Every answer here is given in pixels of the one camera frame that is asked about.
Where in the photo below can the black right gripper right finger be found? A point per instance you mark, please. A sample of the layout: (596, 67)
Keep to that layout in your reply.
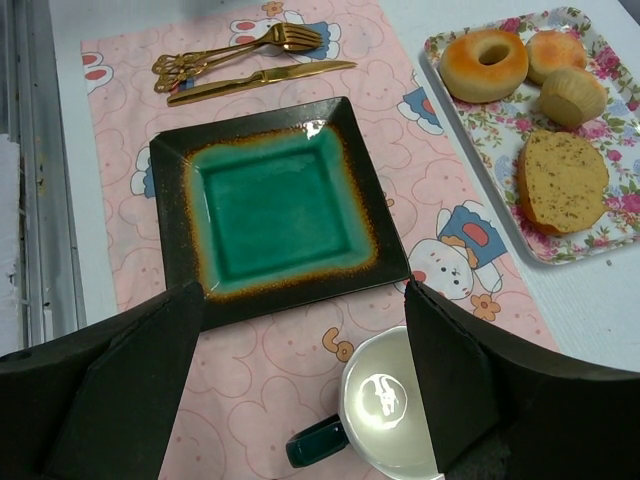
(501, 407)

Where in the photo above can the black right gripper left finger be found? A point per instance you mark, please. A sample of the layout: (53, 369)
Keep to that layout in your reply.
(100, 403)

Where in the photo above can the speckled bread slice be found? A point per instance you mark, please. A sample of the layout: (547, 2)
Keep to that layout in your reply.
(561, 180)

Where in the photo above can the small pale muffin bread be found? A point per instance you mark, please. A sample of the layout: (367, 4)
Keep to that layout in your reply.
(572, 96)

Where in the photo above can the green white mug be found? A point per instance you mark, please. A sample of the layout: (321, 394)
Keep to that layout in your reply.
(381, 414)

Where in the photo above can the pink bunny placemat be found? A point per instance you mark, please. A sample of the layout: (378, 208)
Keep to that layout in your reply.
(255, 384)

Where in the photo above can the black green square plate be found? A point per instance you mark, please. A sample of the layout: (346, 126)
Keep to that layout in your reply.
(273, 210)

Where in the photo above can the round orange bun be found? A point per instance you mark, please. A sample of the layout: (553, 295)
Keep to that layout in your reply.
(551, 50)

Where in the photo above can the gold knife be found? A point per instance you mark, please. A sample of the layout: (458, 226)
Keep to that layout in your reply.
(256, 80)

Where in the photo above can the gold fork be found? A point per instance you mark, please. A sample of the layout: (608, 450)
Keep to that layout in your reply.
(290, 37)

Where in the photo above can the aluminium table frame rail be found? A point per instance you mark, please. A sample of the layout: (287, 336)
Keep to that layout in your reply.
(48, 278)

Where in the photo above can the ring donut bread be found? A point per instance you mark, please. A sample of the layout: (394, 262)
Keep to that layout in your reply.
(484, 66)

